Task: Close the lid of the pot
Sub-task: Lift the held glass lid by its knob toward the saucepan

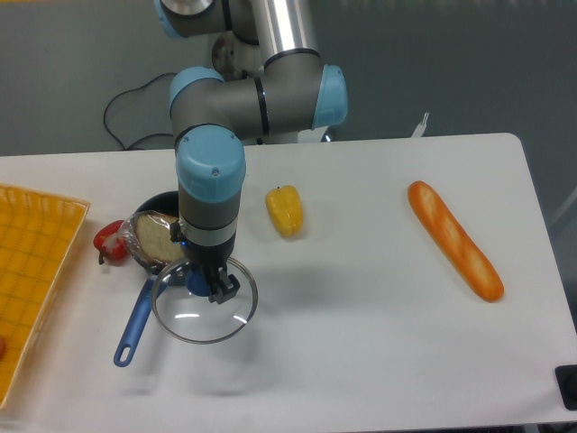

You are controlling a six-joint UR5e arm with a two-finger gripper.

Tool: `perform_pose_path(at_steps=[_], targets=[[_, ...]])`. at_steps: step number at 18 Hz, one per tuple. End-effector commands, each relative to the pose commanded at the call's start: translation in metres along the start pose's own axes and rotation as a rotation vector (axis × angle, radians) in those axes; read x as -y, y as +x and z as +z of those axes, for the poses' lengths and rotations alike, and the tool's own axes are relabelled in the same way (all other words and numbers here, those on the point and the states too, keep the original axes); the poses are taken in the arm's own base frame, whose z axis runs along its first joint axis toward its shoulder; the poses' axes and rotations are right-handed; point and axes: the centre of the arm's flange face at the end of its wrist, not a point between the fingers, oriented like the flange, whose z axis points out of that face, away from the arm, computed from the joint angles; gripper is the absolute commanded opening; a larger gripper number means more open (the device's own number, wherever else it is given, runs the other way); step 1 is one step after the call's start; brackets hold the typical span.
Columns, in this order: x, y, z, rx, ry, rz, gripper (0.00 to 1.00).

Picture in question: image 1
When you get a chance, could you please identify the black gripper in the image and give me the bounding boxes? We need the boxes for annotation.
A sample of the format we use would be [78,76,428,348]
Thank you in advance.
[169,221,240,304]

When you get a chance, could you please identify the glass pot lid blue knob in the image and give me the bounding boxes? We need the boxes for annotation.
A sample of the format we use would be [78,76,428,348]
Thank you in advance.
[151,258,258,345]

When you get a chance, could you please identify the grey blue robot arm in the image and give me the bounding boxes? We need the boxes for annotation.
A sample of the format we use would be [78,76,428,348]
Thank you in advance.
[155,1,348,304]

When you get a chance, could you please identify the yellow bell pepper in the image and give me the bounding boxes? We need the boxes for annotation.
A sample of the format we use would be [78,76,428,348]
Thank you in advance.
[265,185,304,238]

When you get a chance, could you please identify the red bell pepper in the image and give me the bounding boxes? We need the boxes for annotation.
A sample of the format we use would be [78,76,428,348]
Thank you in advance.
[93,220,129,265]

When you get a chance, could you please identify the yellow woven basket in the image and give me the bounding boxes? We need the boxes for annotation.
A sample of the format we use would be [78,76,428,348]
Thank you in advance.
[1,184,90,408]

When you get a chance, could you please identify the orange baguette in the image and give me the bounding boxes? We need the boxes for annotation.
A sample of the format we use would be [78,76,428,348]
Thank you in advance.
[407,180,505,303]

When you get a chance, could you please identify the black device at table edge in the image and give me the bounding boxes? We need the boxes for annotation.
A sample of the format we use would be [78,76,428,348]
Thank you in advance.
[554,364,577,411]

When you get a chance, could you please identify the blue saucepan with handle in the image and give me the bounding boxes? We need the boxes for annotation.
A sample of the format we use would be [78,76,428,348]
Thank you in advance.
[114,191,179,367]

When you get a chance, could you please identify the black cable on floor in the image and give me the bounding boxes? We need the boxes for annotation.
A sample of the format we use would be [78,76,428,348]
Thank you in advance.
[103,71,179,151]

